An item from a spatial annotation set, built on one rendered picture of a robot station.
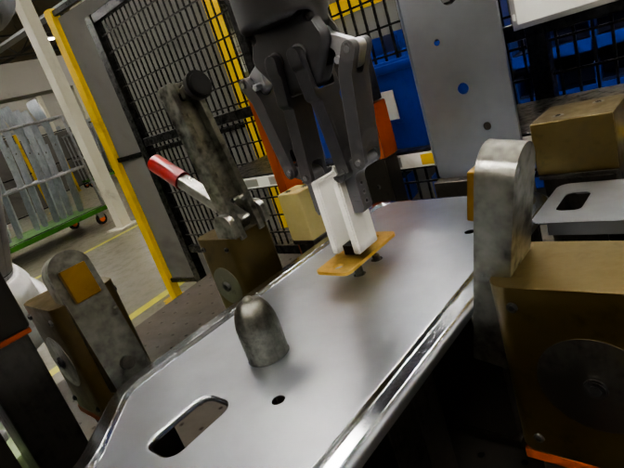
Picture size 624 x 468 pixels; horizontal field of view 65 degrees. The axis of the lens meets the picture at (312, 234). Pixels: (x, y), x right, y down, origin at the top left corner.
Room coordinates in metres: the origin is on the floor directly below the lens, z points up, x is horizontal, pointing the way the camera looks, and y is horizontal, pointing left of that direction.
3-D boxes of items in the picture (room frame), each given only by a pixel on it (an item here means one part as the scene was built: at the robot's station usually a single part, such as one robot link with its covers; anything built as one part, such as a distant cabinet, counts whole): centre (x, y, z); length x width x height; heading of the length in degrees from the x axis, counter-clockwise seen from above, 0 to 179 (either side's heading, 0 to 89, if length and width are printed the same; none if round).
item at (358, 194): (0.40, -0.06, 1.09); 0.03 x 0.01 x 0.05; 44
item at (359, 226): (0.41, -0.04, 1.06); 0.03 x 0.01 x 0.07; 134
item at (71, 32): (2.94, 0.59, 1.00); 1.34 x 0.14 x 2.00; 53
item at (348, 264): (0.42, -0.03, 1.02); 0.08 x 0.04 x 0.01; 134
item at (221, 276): (0.54, 0.10, 0.87); 0.10 x 0.07 x 0.35; 44
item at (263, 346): (0.33, 0.06, 1.02); 0.03 x 0.03 x 0.07
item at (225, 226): (0.50, 0.08, 1.06); 0.03 x 0.01 x 0.03; 44
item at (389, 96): (0.84, -0.22, 1.09); 0.30 x 0.17 x 0.13; 39
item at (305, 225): (0.56, 0.00, 0.88); 0.04 x 0.04 x 0.37; 44
